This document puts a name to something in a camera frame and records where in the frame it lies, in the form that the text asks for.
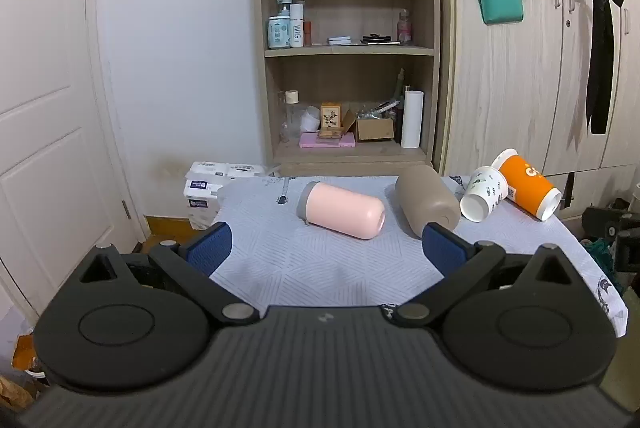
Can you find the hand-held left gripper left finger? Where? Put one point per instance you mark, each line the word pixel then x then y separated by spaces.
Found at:
pixel 212 248

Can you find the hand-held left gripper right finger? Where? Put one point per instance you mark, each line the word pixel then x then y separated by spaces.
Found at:
pixel 442 249

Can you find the pink cup with grey lid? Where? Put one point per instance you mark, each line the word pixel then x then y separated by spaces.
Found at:
pixel 345 209

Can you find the taupe cup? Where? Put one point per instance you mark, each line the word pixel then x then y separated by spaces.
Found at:
pixel 425 198

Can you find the white floral paper cup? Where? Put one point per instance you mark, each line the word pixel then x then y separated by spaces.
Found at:
pixel 484 193

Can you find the orange paper cup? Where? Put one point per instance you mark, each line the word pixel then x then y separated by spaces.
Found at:
pixel 530 183

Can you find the small white cup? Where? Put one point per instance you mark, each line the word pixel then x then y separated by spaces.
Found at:
pixel 310 119

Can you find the toilet paper pack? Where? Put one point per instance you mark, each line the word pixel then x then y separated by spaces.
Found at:
pixel 200 200

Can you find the white patterned tablecloth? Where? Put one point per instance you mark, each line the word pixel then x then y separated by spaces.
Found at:
pixel 310 268

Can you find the white paper roll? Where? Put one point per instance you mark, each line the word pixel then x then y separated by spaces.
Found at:
pixel 412 118

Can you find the cardboard box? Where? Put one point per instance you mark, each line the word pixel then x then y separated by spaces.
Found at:
pixel 374 129

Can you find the clear glass bottle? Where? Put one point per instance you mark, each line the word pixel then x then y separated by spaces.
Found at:
pixel 290 118

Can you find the pink flat box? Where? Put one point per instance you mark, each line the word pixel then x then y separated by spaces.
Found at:
pixel 327 141

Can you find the dark green cloth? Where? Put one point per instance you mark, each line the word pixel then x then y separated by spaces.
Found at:
pixel 602 255

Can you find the black chair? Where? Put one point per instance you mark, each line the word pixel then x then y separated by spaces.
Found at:
pixel 607 220

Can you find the small floral box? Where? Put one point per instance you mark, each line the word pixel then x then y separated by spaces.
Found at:
pixel 330 116

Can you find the light wooden wardrobe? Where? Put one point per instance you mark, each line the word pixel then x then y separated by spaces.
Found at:
pixel 500 83

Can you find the wooden shelf unit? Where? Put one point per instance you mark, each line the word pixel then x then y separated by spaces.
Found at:
pixel 350 53

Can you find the pink pump bottle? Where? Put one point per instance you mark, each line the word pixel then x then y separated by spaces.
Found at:
pixel 404 28

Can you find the teal jar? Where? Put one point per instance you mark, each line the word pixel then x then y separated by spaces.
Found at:
pixel 279 33

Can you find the white flat case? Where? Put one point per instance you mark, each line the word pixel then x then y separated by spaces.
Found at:
pixel 344 41

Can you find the white bottle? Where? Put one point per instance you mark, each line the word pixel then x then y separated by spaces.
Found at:
pixel 297 28

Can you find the black ribbon bow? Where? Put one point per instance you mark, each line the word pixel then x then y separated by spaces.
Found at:
pixel 600 48

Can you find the white door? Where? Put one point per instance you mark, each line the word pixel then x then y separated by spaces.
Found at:
pixel 50 33

